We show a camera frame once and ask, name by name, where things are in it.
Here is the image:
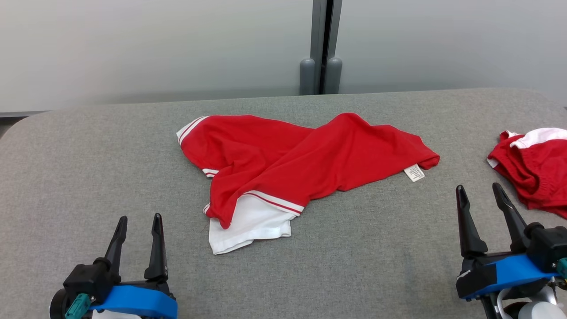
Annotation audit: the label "grey rounded post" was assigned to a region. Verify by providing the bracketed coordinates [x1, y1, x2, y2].
[326, 56, 343, 95]
[299, 57, 316, 96]

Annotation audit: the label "red basketball jersey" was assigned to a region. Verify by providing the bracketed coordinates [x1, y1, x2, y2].
[176, 113, 441, 256]

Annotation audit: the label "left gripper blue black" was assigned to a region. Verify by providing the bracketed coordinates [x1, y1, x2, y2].
[91, 213, 178, 319]

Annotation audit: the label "red and white shorts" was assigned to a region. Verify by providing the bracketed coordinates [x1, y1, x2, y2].
[487, 128, 567, 220]

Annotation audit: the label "grey fabric sofa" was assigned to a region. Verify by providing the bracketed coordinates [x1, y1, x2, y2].
[0, 87, 567, 319]

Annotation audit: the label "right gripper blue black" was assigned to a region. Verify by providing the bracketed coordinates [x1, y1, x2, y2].
[455, 182, 560, 302]

